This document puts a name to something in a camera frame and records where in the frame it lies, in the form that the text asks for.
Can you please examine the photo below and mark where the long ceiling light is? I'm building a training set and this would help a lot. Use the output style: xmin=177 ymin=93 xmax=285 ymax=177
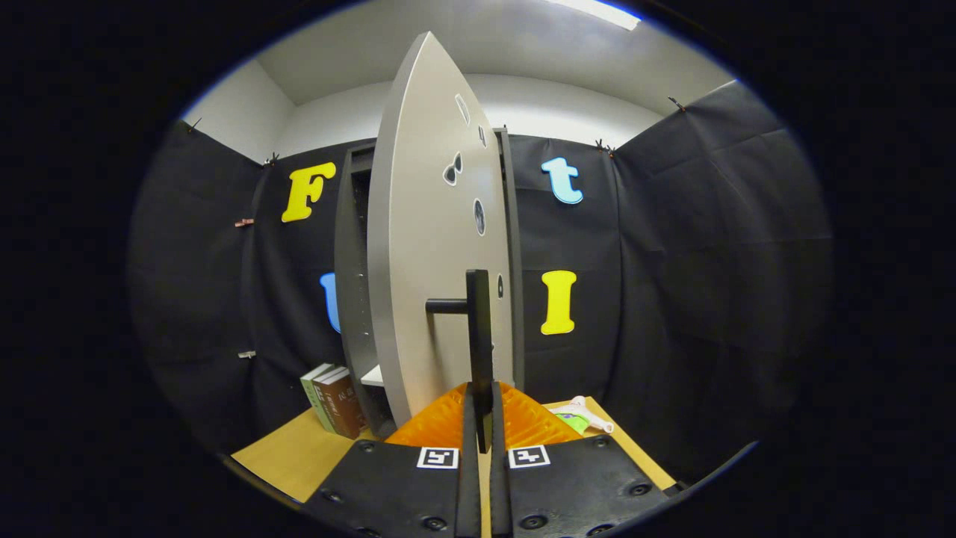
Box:
xmin=545 ymin=0 xmax=643 ymax=31

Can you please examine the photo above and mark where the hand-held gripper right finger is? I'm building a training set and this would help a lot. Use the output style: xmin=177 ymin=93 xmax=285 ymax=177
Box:
xmin=489 ymin=381 xmax=671 ymax=538

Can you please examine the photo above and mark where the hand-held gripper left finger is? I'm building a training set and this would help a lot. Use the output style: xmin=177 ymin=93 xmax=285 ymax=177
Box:
xmin=302 ymin=383 xmax=483 ymax=538

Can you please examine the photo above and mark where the white and green plush toy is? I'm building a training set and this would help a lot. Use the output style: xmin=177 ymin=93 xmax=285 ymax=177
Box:
xmin=547 ymin=395 xmax=615 ymax=436

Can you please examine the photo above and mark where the grey cabinet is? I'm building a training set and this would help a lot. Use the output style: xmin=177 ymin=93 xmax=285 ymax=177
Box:
xmin=334 ymin=127 xmax=525 ymax=438

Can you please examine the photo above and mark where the black door handle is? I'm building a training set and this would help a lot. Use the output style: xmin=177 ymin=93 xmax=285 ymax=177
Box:
xmin=426 ymin=269 xmax=494 ymax=454

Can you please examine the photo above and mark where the black backdrop cloth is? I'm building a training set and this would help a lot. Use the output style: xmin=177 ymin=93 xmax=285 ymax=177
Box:
xmin=127 ymin=78 xmax=834 ymax=483

